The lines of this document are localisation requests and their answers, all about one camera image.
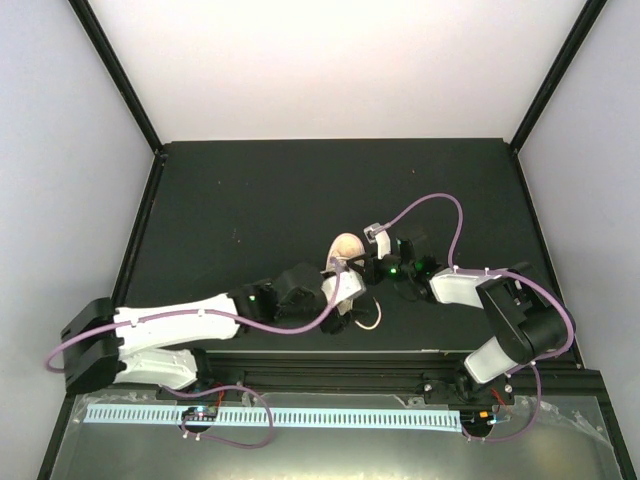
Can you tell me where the white slotted cable duct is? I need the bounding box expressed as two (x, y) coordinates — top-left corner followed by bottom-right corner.
(83, 404), (462, 433)

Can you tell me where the right small circuit board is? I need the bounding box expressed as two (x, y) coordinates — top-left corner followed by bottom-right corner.
(460, 410), (512, 428)

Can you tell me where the white shoelace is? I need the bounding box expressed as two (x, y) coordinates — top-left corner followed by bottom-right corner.
(332, 254), (384, 331)

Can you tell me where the black frame post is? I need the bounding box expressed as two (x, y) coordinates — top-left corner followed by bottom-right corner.
(509, 0), (608, 155)
(68, 0), (163, 155)

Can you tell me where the beige lace sneaker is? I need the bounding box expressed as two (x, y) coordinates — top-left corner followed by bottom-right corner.
(325, 233), (365, 317)

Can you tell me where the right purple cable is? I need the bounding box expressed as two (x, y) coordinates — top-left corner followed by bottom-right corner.
(382, 193), (575, 364)

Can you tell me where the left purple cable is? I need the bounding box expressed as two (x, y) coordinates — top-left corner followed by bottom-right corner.
(45, 267), (344, 374)

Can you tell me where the right black frame post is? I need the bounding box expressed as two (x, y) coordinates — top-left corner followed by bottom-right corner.
(509, 0), (608, 155)

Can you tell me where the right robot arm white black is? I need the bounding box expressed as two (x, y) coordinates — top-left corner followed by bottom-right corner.
(330, 232), (575, 403)

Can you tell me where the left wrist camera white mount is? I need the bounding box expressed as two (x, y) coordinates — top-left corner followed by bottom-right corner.
(321, 270), (366, 315)

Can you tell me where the purple cable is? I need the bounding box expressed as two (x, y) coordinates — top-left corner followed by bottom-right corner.
(382, 193), (575, 364)
(45, 267), (344, 374)

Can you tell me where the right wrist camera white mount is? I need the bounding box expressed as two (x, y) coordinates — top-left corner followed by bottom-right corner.
(363, 223), (392, 260)

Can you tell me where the left black frame post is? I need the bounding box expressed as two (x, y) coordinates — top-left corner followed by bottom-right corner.
(68, 0), (163, 155)

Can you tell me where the left small circuit board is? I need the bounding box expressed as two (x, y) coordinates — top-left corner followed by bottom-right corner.
(181, 406), (218, 422)

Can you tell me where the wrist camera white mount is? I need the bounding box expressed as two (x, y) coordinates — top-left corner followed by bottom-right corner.
(363, 223), (392, 260)
(321, 270), (366, 315)

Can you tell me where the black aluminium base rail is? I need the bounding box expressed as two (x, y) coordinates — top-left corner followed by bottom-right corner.
(74, 349), (606, 401)

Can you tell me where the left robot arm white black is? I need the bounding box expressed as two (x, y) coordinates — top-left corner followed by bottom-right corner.
(50, 263), (366, 399)

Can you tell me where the small circuit board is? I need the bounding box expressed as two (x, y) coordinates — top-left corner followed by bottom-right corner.
(460, 410), (512, 428)
(181, 406), (218, 422)

